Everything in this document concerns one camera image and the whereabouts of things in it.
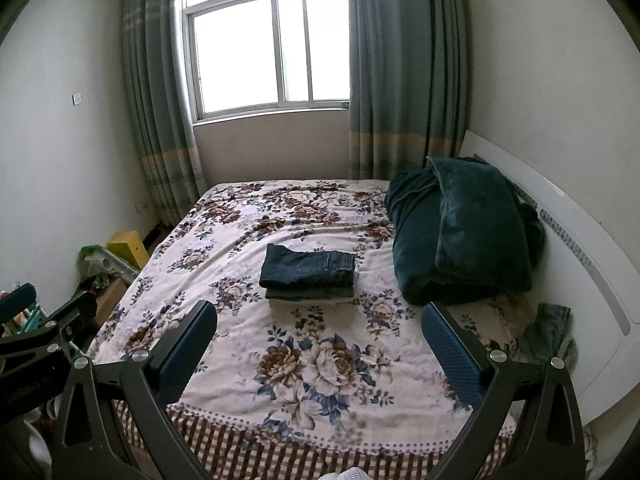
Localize dark green quilt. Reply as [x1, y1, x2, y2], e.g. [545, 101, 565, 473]
[385, 157, 547, 306]

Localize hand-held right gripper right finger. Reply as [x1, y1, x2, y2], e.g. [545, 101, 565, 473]
[421, 301, 587, 480]

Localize white framed window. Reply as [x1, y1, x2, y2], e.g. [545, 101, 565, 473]
[181, 0, 351, 125]

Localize dark blue pants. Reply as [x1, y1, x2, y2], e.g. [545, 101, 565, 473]
[259, 244, 357, 291]

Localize white shoe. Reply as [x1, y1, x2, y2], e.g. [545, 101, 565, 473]
[325, 466, 373, 480]

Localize grey folded pants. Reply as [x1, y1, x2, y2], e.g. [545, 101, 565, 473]
[265, 285, 354, 306]

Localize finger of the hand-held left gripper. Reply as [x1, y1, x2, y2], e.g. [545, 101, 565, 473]
[0, 290, 98, 367]
[0, 282, 38, 328]

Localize grey-green striped curtain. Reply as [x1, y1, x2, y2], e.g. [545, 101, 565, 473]
[345, 0, 473, 181]
[122, 0, 208, 228]

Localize white bed headboard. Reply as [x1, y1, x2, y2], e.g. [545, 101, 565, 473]
[460, 130, 633, 426]

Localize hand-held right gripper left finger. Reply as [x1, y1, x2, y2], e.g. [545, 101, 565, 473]
[50, 300, 219, 480]

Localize dark green pillow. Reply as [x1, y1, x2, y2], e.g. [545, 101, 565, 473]
[430, 156, 533, 282]

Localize floral printed blanket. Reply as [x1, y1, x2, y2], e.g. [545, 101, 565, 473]
[92, 180, 526, 480]

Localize brown cardboard box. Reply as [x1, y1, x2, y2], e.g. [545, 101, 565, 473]
[92, 277, 129, 329]

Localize green and white toy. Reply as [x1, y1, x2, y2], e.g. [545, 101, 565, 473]
[76, 244, 141, 291]

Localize crumpled denim cloth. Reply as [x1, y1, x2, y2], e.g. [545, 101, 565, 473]
[517, 302, 579, 366]

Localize yellow box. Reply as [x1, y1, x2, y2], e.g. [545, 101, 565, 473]
[106, 230, 149, 269]

